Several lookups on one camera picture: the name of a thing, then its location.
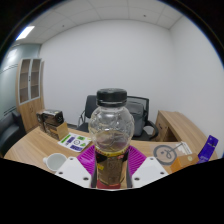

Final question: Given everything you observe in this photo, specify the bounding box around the clear bottle with black cap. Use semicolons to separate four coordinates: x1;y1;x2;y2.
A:
88;87;136;188

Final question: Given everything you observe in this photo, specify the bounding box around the wooden cabinet with glass doors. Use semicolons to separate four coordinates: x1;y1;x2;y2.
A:
15;58;45;134

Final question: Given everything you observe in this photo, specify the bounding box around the glossy dark box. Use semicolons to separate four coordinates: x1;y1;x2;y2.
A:
37;109;64;126

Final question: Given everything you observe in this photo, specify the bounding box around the purple package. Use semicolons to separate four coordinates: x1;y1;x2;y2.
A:
197;134;219;164

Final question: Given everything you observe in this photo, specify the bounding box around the black leather sofa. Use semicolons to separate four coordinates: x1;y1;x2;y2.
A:
0;109;27;158

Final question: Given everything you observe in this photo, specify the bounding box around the black mesh office chair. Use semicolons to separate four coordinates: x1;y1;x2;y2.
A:
125;95;159;141

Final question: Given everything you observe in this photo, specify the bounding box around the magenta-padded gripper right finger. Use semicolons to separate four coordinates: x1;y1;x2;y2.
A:
126;144;169;189

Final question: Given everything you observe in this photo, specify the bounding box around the white and grey mug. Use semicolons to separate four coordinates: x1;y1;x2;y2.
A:
42;152;68;174

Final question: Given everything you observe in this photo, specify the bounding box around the white sticker sheet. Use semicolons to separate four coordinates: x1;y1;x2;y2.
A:
57;133;93;153

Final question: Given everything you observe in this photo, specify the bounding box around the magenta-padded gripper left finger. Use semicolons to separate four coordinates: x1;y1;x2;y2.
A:
54;144;99;189

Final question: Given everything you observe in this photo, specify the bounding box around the grey backpack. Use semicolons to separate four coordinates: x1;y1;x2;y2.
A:
128;100;145;129

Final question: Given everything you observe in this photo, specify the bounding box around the wooden side desk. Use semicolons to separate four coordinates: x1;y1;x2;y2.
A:
154;109;209;154

